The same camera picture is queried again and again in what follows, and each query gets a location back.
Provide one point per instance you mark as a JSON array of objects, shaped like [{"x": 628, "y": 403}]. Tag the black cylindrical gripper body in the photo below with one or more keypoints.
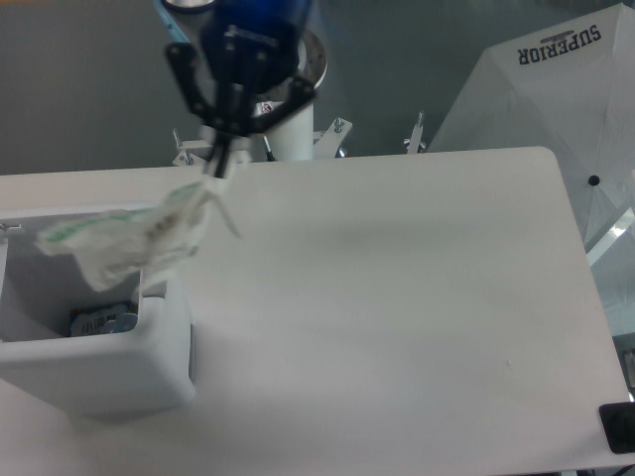
[{"x": 244, "y": 40}]

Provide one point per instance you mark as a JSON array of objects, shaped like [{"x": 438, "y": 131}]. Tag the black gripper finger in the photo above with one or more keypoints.
[
  {"x": 184, "y": 62},
  {"x": 240, "y": 122}
]

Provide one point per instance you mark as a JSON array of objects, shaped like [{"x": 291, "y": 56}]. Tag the clear plastic bag green stripe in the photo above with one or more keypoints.
[{"x": 110, "y": 246}]

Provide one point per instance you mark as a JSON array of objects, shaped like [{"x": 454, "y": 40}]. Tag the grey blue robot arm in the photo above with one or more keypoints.
[{"x": 191, "y": 16}]

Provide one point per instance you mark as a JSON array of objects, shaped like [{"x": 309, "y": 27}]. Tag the blue white wrapper in can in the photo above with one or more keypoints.
[{"x": 106, "y": 319}]

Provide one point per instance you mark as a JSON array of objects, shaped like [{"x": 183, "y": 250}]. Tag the white plastic trash can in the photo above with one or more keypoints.
[{"x": 145, "y": 369}]

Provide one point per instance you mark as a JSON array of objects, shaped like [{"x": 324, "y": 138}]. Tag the left metal table clamp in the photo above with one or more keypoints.
[{"x": 196, "y": 152}]

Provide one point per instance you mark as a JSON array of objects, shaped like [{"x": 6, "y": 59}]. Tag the metal table clamp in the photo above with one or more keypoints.
[
  {"x": 414, "y": 144},
  {"x": 328, "y": 144},
  {"x": 196, "y": 152}
]

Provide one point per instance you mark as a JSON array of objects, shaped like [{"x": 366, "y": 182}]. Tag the middle metal table clamp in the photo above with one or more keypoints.
[{"x": 328, "y": 144}]

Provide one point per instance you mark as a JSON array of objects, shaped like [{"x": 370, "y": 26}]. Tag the right metal table clamp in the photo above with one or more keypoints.
[{"x": 414, "y": 144}]

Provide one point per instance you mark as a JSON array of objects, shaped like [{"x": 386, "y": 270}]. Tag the white umbrella with lettering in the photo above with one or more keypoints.
[{"x": 568, "y": 88}]

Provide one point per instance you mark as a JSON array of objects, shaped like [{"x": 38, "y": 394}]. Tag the black device at table corner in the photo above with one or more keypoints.
[{"x": 618, "y": 423}]

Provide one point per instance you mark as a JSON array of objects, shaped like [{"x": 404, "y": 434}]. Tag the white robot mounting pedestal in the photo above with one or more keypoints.
[{"x": 293, "y": 140}]

